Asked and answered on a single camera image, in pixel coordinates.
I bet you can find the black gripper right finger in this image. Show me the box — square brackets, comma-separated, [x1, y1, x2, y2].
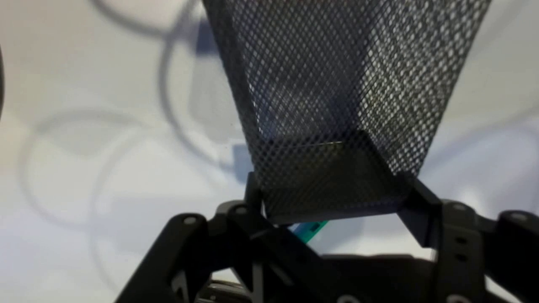
[398, 178, 539, 303]

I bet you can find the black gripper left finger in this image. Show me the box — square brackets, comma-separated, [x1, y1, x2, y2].
[115, 172, 361, 303]

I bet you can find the green pen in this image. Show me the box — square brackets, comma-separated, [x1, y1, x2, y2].
[288, 219, 330, 249]

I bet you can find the black mesh pen holder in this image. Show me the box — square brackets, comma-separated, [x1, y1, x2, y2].
[201, 0, 494, 225]

